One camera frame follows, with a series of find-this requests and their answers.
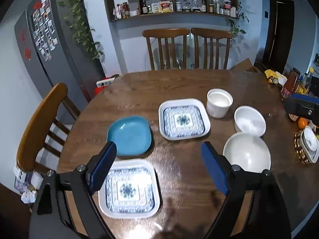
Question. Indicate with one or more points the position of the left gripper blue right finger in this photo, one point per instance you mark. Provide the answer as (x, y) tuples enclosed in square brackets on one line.
[(220, 170)]

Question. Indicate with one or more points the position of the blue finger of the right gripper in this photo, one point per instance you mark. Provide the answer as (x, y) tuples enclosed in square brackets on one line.
[(304, 97)]

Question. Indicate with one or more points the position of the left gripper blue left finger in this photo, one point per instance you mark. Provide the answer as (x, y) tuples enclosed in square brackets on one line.
[(91, 176)]

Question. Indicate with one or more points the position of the large grey-white bowl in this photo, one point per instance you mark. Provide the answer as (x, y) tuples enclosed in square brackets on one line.
[(250, 152)]

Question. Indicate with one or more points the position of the blue patterned square plate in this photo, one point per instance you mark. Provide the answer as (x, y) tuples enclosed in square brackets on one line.
[(182, 119), (130, 190)]

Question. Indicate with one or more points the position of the small white bowl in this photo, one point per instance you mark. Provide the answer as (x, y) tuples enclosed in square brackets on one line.
[(249, 120)]

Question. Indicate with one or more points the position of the white ramekin cup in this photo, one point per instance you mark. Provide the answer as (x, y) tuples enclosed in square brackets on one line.
[(218, 102)]

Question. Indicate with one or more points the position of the orange fruit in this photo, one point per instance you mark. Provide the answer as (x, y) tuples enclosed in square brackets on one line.
[(302, 123)]

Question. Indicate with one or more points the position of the yellow snack bag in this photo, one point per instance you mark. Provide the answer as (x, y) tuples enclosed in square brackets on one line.
[(275, 78)]

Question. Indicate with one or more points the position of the yellow cap oil bottle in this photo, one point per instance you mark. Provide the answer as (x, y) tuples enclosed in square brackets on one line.
[(305, 84)]

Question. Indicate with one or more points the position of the dark wooden door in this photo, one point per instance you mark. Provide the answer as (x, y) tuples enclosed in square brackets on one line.
[(277, 38)]

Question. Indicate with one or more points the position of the wooden chair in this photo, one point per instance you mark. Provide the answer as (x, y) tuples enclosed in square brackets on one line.
[(38, 129), (167, 47), (211, 39)]

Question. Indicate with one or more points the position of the right green vine plant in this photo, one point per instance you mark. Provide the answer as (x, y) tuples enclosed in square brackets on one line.
[(240, 18)]

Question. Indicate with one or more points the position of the back right wooden chair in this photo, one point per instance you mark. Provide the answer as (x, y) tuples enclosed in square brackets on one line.
[(211, 39)]

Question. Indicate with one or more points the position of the grey refrigerator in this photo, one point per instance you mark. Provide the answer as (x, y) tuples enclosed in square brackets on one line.
[(52, 53)]

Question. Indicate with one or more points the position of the back left wooden chair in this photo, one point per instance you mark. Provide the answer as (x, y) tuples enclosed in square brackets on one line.
[(167, 47)]

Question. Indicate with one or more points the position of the hanging green vine plant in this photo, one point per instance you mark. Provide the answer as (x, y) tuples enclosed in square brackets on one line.
[(77, 22)]

